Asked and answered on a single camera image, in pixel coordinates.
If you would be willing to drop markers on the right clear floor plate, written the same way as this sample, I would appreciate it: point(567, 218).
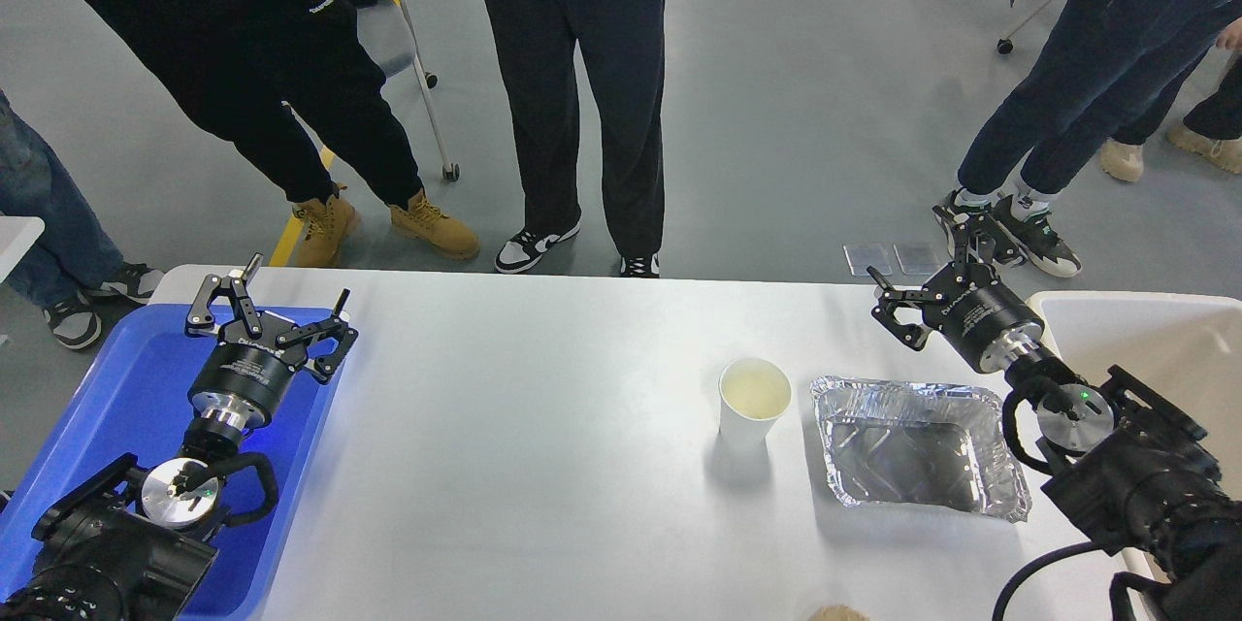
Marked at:
point(918, 260)

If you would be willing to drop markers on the white side table corner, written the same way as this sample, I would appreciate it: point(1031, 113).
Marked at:
point(18, 234)

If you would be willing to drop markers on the person in tan boots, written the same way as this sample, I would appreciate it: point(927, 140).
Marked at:
point(279, 79)

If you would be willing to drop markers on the blue plastic tray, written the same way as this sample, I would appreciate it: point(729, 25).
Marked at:
point(134, 400)

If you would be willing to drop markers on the white paper cup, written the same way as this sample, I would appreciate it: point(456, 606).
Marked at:
point(753, 393)

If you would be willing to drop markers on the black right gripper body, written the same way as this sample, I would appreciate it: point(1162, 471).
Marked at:
point(986, 323)

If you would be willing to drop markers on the left clear floor plate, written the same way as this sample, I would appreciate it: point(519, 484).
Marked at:
point(861, 257)

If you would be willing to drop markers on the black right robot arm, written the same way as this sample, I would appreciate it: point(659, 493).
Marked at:
point(1123, 465)

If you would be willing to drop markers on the person in dark jeans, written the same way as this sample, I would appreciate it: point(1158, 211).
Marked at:
point(1104, 63)

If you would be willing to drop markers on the clear floor plate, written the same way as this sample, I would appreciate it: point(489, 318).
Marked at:
point(861, 257)
point(918, 260)

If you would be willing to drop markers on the person in blue jeans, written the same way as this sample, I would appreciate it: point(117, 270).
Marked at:
point(74, 259)

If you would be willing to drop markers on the beige plastic bin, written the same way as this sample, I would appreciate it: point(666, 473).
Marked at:
point(1186, 347)

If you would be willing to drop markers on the aluminium foil tray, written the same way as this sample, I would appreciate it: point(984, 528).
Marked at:
point(897, 443)

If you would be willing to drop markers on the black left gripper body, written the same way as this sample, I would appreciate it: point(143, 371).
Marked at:
point(245, 380)

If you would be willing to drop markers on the person in beige shoes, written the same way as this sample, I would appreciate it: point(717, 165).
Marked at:
point(1210, 130)

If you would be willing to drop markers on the grey wheeled chair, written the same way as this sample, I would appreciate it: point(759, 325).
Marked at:
point(387, 31)

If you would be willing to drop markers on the small brown object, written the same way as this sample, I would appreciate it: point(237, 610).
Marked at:
point(837, 613)

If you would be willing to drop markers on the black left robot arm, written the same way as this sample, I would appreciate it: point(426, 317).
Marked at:
point(167, 489)

